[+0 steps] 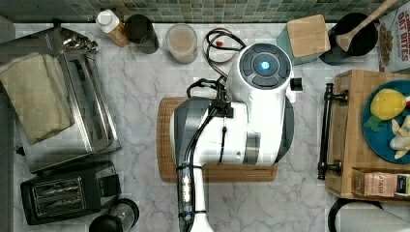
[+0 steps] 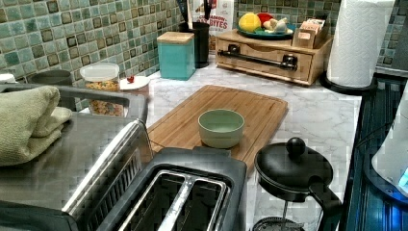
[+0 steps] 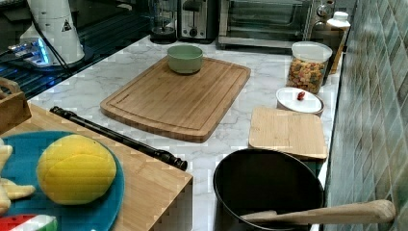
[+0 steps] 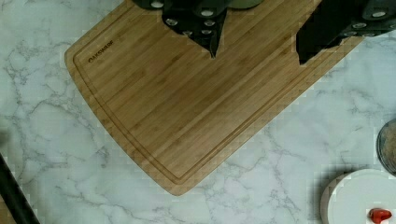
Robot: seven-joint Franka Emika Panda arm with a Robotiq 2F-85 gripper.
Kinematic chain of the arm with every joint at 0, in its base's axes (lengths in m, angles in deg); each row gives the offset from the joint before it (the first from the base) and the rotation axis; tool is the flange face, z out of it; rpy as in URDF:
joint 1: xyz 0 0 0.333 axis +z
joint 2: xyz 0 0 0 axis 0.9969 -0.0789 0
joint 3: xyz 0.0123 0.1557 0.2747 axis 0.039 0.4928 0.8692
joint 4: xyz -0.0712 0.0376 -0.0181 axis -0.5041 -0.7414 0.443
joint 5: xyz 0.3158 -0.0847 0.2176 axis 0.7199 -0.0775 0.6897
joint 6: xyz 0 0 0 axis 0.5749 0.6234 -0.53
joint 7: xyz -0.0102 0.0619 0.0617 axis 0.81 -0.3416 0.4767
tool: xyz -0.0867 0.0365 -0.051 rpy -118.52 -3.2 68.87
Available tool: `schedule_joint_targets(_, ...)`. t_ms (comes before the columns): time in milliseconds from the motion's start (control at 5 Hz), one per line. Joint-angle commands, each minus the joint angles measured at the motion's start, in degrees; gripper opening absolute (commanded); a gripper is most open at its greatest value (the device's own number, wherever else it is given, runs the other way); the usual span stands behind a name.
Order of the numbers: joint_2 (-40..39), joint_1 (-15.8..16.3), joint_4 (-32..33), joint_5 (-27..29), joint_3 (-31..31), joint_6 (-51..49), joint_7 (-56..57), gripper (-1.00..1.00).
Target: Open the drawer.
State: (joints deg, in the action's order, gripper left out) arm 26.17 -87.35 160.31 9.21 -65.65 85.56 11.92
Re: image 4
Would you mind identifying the wooden drawer front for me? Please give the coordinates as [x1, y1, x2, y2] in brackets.
[0, 197, 16, 224]

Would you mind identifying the black drawer handle bar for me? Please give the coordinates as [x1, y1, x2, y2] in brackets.
[0, 158, 40, 224]

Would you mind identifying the red small pepper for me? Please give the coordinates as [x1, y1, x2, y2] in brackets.
[368, 208, 392, 224]

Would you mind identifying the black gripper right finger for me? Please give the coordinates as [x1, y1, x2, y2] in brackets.
[296, 0, 396, 64]

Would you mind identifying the white round plate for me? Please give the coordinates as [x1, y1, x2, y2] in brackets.
[320, 169, 396, 224]

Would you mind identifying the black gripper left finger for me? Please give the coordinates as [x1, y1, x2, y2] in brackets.
[132, 0, 263, 58]

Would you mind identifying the bamboo cutting board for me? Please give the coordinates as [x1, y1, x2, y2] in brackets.
[64, 0, 359, 196]

